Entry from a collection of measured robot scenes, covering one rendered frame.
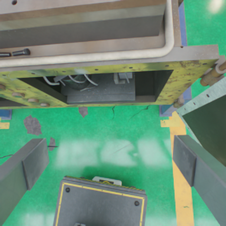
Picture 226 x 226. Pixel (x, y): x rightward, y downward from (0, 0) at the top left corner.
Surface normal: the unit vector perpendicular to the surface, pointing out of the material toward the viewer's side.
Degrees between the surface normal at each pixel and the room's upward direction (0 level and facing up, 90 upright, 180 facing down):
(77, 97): 0
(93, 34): 90
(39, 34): 90
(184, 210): 0
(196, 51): 0
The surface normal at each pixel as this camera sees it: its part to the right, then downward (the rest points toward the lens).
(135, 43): -0.13, -0.15
